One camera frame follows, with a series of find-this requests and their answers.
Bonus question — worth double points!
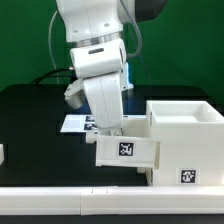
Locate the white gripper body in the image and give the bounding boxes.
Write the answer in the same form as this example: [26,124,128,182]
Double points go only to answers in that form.
[64,72,123,132]

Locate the white drawer with knob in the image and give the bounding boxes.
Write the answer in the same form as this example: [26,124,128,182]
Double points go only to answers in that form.
[86,116,157,168]

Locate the white drawer without knob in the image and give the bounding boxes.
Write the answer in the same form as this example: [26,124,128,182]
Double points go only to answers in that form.
[137,167,153,186]

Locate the white drawer cabinet box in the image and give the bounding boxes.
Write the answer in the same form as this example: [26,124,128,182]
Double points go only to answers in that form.
[146,100,224,186]

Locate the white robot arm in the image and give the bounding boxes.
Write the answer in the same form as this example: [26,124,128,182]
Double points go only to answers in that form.
[56,0,168,134]

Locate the white marker sheet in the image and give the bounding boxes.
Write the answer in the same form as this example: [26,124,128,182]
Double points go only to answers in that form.
[61,114,97,133]

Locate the black cable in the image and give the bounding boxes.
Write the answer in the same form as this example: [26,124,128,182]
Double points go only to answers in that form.
[30,67,76,86]

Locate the white cable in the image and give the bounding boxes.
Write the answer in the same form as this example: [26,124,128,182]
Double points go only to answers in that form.
[47,9,63,85]

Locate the white front rail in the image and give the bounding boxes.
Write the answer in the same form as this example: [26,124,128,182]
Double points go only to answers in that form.
[0,186,224,215]

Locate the white left rail block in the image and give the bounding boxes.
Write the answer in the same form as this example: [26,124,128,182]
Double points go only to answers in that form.
[0,144,4,166]

